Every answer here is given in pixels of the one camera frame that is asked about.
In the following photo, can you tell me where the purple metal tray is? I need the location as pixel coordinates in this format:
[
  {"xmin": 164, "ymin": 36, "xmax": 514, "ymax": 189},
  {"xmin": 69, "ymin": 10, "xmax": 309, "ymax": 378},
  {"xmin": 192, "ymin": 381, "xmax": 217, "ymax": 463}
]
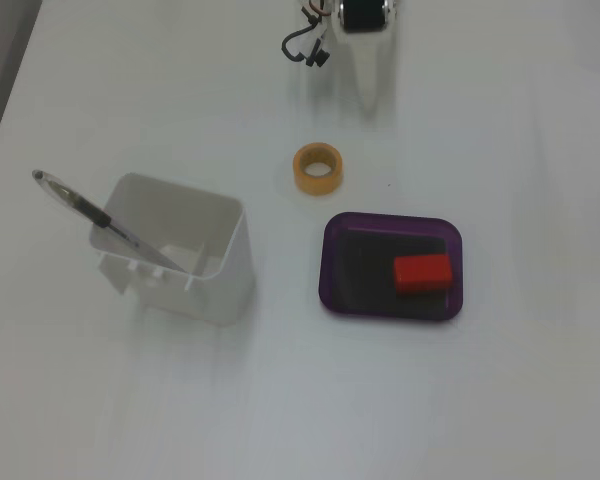
[{"xmin": 317, "ymin": 211, "xmax": 465, "ymax": 325}]

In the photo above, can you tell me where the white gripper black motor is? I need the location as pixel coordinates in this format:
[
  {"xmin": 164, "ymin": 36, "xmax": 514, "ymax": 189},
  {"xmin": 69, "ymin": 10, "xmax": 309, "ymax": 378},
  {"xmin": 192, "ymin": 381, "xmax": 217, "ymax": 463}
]
[{"xmin": 332, "ymin": 0, "xmax": 401, "ymax": 119}]

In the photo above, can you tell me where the red cube block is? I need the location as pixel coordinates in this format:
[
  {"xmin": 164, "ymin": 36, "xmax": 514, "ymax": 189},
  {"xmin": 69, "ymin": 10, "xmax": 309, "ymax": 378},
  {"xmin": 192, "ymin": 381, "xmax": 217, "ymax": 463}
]
[{"xmin": 393, "ymin": 253, "xmax": 454, "ymax": 296}]

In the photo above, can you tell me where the yellow tape roll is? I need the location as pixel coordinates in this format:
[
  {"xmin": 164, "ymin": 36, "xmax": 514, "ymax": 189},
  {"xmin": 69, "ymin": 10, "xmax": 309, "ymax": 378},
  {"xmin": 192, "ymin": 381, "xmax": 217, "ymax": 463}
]
[{"xmin": 292, "ymin": 142, "xmax": 344, "ymax": 196}]

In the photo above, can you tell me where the black ballpoint pen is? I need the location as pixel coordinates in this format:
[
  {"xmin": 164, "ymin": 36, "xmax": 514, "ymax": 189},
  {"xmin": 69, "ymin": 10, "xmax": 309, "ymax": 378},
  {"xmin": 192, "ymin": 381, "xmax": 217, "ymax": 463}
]
[{"xmin": 31, "ymin": 168, "xmax": 189, "ymax": 274}]

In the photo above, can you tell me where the black cable with connector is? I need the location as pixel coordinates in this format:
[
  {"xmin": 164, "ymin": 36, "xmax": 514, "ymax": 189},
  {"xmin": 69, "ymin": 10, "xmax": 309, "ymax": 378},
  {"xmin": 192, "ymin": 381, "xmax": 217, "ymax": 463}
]
[{"xmin": 281, "ymin": 22, "xmax": 330, "ymax": 69}]

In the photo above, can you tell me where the white plastic pen holder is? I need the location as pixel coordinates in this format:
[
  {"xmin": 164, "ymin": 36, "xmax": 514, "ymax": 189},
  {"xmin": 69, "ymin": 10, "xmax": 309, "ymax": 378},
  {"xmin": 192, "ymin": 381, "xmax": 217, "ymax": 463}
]
[{"xmin": 87, "ymin": 172, "xmax": 256, "ymax": 329}]

